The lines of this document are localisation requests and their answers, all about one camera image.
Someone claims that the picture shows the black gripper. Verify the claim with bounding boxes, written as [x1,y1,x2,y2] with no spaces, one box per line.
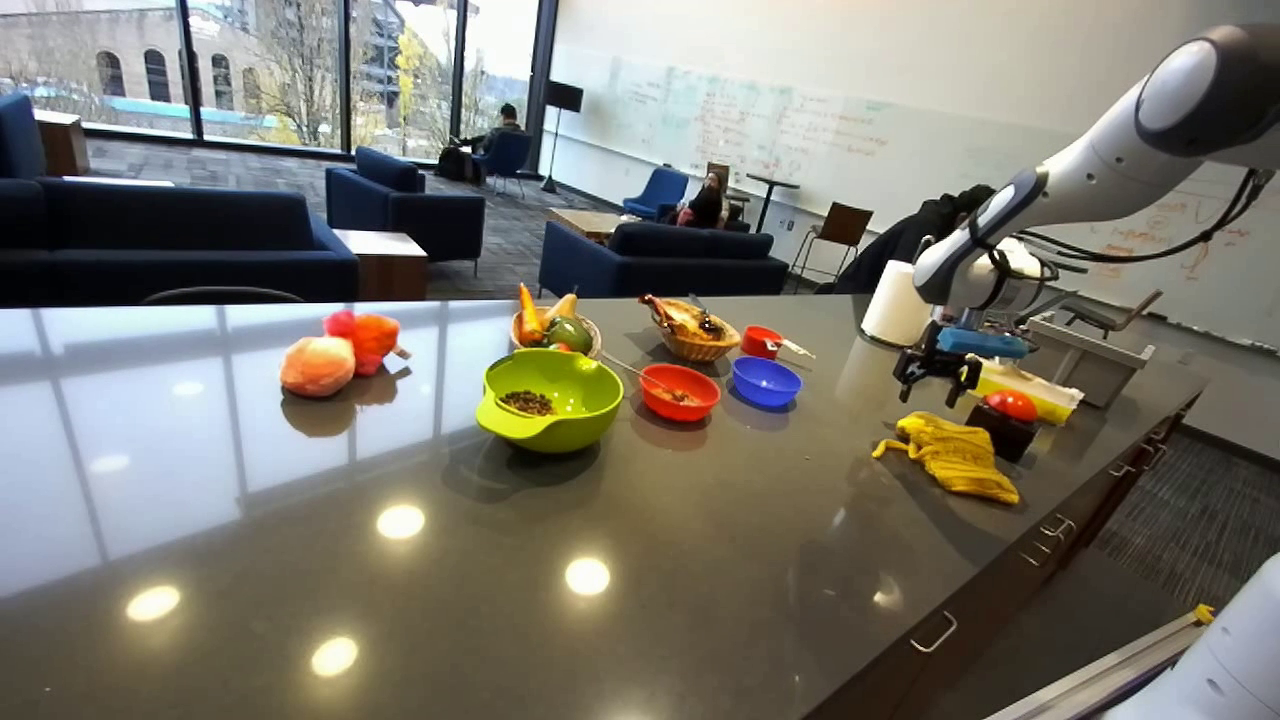
[889,342,995,413]

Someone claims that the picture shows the yellow knitted cloth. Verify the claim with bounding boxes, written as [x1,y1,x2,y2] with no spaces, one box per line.
[869,410,1029,513]

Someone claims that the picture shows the red button black box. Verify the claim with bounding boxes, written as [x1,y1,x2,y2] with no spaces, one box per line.
[967,387,1044,467]

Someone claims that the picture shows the white paper towel roll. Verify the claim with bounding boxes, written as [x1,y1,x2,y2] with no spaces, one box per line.
[854,255,939,352]

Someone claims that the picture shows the yellow plastic tray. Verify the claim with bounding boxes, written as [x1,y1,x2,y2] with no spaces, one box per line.
[975,358,1088,432]

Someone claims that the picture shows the person with short dark hair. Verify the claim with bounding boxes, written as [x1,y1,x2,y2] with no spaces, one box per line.
[833,180,995,297]

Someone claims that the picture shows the blue bowl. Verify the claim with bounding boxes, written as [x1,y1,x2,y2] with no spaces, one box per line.
[726,352,806,417]

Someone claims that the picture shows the red measuring cups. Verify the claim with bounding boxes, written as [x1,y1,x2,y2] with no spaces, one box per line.
[739,319,815,363]

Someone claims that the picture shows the brown chair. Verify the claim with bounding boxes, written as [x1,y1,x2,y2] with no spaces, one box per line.
[792,196,875,283]

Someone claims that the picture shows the wicker basket with bread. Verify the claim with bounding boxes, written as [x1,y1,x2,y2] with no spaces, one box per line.
[638,292,747,367]

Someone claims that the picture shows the red bowl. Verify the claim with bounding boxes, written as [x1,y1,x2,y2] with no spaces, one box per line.
[635,362,722,428]

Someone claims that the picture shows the small round table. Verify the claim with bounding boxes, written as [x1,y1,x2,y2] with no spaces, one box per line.
[743,169,805,239]

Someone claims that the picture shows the short dark blue sofa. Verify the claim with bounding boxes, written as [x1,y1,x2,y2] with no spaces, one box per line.
[537,218,792,302]

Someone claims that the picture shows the white rod yellow tip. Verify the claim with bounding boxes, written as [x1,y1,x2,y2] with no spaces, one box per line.
[984,602,1220,720]

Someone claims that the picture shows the blue lounge chair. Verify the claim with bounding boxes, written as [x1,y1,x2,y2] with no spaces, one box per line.
[620,162,692,224]

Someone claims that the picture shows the low wooden coffee table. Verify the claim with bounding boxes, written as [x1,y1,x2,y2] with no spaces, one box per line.
[549,204,638,246]

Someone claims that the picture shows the green bowl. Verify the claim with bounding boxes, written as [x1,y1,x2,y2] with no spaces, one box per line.
[472,346,628,461]

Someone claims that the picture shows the bowl of toy fruit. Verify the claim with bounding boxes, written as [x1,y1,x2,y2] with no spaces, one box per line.
[508,280,604,362]

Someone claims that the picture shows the person seated by window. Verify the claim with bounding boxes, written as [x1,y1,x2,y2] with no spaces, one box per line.
[435,99,531,185]

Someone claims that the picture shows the red toy fruit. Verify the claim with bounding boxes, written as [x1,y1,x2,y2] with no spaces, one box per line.
[325,305,406,381]

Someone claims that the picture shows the wooden side table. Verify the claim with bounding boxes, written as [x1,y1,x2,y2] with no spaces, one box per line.
[331,224,433,302]

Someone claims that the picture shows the peach toy fruit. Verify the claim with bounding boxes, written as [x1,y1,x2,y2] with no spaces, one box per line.
[277,333,358,404]

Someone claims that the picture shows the long dark blue sofa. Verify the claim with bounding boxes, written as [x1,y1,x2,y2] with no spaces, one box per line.
[0,176,358,309]

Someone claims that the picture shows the dark blue window armchair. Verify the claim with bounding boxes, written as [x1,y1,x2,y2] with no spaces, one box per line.
[0,91,50,180]

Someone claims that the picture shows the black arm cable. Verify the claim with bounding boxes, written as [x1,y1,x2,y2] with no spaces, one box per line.
[1019,169,1272,271]

